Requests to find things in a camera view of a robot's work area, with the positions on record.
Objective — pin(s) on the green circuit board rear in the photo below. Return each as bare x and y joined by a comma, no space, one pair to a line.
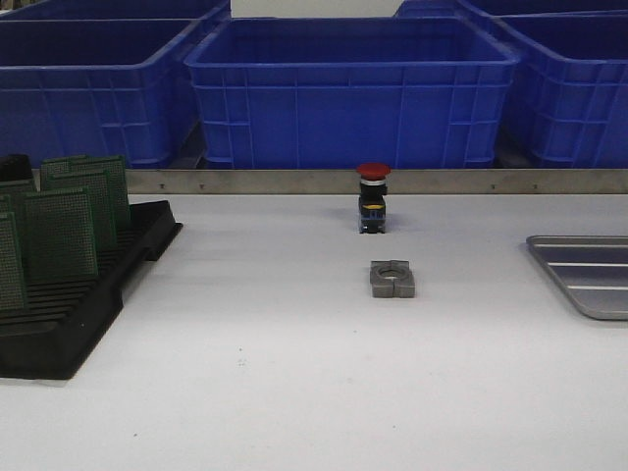
115,165

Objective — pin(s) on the blue centre plastic crate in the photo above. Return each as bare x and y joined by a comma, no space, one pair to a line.
336,93

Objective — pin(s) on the blue far-left rear crate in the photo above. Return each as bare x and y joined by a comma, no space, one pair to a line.
117,10

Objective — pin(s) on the green circuit board middle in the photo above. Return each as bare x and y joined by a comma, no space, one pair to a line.
96,184

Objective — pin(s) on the metal table edge rail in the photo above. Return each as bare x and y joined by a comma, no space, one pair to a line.
400,182

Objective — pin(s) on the red emergency stop button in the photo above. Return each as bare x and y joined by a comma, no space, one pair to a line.
371,201

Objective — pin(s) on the grey metal clamp block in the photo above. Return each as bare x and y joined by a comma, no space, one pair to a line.
392,279

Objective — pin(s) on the blue far-right rear crate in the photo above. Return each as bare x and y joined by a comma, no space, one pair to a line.
498,8

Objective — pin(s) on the green perforated circuit board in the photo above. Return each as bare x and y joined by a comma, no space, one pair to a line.
13,284

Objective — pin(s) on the black slotted board rack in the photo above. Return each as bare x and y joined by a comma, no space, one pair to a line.
65,320

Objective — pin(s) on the blue right plastic crate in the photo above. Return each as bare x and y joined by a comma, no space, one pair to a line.
567,105

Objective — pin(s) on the blue left plastic crate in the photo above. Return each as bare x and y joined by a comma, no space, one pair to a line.
97,88

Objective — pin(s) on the silver metal tray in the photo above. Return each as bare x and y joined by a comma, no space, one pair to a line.
591,270

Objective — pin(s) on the green circuit board front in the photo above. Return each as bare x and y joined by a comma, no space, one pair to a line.
60,236

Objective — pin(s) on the green circuit board left-rear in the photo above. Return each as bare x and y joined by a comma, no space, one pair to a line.
13,200

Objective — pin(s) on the blue plastic crate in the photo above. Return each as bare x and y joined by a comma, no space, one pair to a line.
97,88
336,93
567,105

